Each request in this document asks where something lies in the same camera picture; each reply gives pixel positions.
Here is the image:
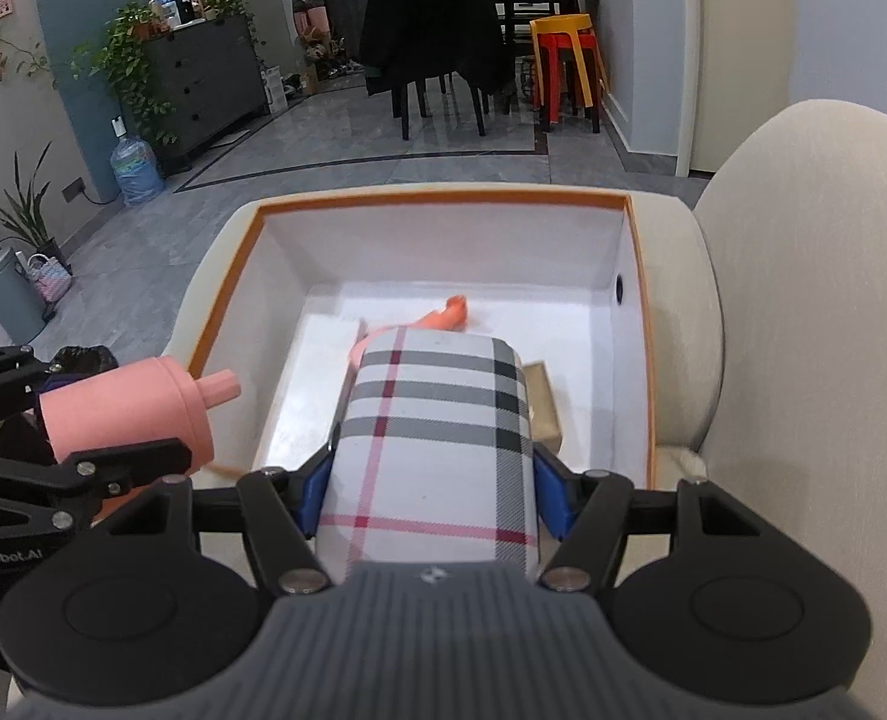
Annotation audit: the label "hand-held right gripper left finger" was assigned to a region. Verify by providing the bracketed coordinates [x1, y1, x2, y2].
[109, 450, 339, 595]

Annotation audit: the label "trailing green potted plant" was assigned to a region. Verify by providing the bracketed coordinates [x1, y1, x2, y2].
[74, 3, 184, 148]

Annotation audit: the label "red plastic stool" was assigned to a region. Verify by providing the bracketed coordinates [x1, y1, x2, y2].
[536, 33, 602, 125]

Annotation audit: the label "stacked red yellow stools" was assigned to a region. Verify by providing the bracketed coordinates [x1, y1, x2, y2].
[528, 13, 611, 134]

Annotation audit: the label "large blue water jug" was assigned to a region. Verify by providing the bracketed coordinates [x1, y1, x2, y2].
[109, 136, 166, 206]

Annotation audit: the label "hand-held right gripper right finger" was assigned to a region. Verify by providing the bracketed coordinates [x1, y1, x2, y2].
[531, 444, 763, 592]

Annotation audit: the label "grey trash can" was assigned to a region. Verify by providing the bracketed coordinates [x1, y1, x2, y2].
[0, 247, 47, 344]

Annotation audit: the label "orange toy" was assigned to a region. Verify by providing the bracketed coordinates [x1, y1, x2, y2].
[347, 294, 470, 372]

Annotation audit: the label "pink gift bag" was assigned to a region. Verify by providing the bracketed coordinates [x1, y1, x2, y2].
[293, 3, 332, 55]

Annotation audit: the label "white flat box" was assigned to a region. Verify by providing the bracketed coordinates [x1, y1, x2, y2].
[263, 313, 365, 458]

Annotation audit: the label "dark grey dresser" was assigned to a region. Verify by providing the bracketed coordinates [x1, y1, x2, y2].
[143, 11, 269, 160]

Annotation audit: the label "black chair with jacket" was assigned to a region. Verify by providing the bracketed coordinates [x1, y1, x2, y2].
[358, 0, 513, 141]

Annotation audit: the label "plaid glasses case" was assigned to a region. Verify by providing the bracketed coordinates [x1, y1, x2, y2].
[314, 328, 546, 587]

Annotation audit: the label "tan small box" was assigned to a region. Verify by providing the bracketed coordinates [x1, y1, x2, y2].
[522, 361, 566, 457]

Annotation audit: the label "pink plastic bottle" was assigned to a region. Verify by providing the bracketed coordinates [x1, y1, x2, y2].
[38, 356, 242, 478]

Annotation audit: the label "orange cardboard box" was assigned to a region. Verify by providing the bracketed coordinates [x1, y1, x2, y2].
[188, 191, 656, 488]

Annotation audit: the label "pink woven bag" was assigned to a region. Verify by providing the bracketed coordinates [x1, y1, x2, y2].
[26, 253, 74, 305]

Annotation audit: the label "beige sofa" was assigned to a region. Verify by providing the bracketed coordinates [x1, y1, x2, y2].
[7, 99, 887, 720]

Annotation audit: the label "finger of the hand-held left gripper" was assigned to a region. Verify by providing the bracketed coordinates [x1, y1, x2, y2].
[0, 343, 64, 437]
[0, 439, 194, 535]

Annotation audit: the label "black trash bag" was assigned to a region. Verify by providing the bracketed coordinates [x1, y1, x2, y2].
[44, 344, 119, 377]

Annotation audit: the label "long-leaf potted plant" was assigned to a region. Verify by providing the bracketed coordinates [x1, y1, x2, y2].
[0, 141, 67, 265]

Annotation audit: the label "white carton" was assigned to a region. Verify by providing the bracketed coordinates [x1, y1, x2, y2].
[262, 65, 291, 111]

